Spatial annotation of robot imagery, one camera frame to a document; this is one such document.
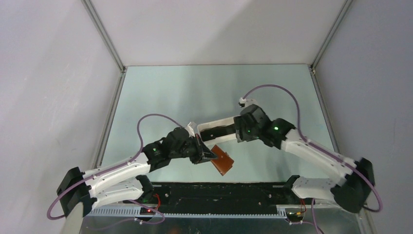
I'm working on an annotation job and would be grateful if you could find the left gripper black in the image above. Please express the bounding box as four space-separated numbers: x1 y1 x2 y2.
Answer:
170 134 218 164

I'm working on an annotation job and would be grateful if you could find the brown leather card holder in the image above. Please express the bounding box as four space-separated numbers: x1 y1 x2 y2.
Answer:
211 145 234 176

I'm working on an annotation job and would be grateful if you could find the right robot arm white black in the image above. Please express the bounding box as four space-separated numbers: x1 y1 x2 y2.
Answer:
197 104 375 214

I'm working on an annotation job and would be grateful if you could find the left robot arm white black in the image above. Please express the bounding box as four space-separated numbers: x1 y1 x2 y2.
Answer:
56 127 217 217

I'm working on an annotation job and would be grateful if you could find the white plastic tray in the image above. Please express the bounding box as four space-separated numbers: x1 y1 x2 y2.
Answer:
197 117 236 146

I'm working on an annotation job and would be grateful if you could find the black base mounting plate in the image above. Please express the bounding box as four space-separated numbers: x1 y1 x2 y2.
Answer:
137 182 311 215

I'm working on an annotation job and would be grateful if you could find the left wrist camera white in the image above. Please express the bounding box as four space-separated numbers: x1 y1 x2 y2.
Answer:
185 122 198 137

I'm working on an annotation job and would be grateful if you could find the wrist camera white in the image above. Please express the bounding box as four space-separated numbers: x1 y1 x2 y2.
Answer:
238 97 258 108
185 122 198 137

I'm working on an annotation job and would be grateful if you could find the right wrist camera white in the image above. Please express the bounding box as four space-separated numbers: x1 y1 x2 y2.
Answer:
238 97 258 108

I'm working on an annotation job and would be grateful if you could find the right aluminium frame post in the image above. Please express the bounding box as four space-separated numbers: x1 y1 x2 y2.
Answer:
308 0 354 153

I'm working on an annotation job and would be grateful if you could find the aluminium frame post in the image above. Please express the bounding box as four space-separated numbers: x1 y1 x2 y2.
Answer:
308 0 354 153
82 0 125 168

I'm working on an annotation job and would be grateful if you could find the white slotted cable duct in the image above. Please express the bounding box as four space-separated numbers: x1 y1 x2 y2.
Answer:
87 206 287 219

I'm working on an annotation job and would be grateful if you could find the left aluminium frame post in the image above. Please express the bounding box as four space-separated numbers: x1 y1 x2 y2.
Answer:
82 0 125 168

